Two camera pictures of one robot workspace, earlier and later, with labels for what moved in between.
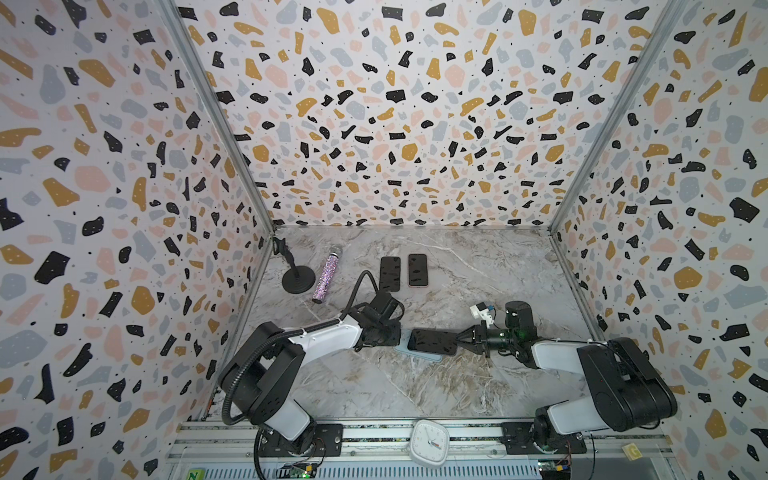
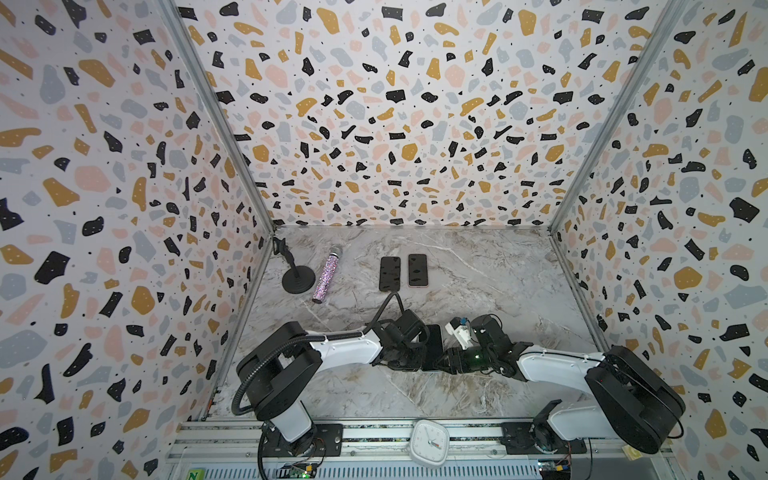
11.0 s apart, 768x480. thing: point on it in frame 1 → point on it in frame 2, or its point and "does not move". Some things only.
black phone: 418,271 does not move
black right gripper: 477,339 → 466,357
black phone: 390,273 does not move
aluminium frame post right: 655,44 does not move
